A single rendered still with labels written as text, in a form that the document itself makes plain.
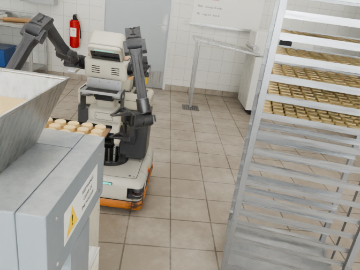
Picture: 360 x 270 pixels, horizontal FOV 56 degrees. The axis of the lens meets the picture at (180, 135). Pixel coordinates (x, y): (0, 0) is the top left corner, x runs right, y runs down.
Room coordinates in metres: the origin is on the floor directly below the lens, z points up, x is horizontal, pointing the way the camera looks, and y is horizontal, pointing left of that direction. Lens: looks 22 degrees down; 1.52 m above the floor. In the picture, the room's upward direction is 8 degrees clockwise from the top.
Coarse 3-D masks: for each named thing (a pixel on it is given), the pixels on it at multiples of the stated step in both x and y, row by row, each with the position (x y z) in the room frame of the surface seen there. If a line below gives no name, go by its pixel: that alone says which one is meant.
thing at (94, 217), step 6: (96, 204) 1.37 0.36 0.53; (96, 210) 1.38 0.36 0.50; (90, 216) 1.28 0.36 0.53; (96, 216) 1.38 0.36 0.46; (90, 222) 1.28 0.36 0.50; (96, 222) 1.39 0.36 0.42; (90, 228) 1.28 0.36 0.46; (96, 228) 1.39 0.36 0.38; (90, 234) 1.28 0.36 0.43; (96, 234) 1.39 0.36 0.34; (90, 240) 1.29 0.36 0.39; (96, 240) 1.40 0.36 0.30; (96, 246) 1.40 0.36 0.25
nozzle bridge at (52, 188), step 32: (32, 160) 0.59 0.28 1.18; (64, 160) 0.61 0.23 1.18; (96, 160) 0.68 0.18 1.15; (0, 192) 0.47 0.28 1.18; (32, 192) 0.48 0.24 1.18; (64, 192) 0.50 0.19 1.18; (96, 192) 0.69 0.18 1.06; (0, 224) 0.42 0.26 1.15; (32, 224) 0.42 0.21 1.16; (64, 224) 0.49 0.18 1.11; (0, 256) 0.42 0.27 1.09; (32, 256) 0.42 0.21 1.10; (64, 256) 0.49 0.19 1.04
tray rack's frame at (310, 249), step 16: (352, 160) 1.83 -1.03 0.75; (256, 224) 1.92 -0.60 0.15; (256, 240) 1.76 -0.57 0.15; (272, 240) 1.78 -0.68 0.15; (288, 240) 1.80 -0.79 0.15; (320, 240) 1.84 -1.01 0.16; (240, 256) 1.59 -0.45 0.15; (272, 256) 1.63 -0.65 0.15; (288, 256) 1.65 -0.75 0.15; (320, 256) 1.69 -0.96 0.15; (352, 256) 1.39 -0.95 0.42
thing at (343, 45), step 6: (282, 36) 1.51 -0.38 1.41; (288, 36) 1.51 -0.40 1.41; (294, 36) 1.51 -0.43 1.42; (300, 36) 1.50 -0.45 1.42; (306, 36) 1.50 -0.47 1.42; (300, 42) 1.50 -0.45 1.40; (306, 42) 1.50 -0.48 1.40; (312, 42) 1.49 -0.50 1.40; (318, 42) 1.49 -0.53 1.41; (324, 42) 1.49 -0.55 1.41; (330, 42) 1.48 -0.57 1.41; (336, 42) 1.48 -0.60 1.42; (342, 42) 1.47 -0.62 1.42; (348, 42) 1.47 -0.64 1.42; (342, 48) 1.47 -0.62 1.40; (348, 48) 1.47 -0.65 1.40; (354, 48) 1.47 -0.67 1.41
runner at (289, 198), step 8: (248, 192) 1.90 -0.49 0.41; (256, 192) 1.90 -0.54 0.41; (264, 192) 1.90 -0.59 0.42; (272, 192) 1.90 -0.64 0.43; (288, 200) 1.86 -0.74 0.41; (296, 200) 1.87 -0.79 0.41; (304, 200) 1.86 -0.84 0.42; (312, 200) 1.85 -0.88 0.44; (328, 208) 1.83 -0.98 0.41; (336, 208) 1.83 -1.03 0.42
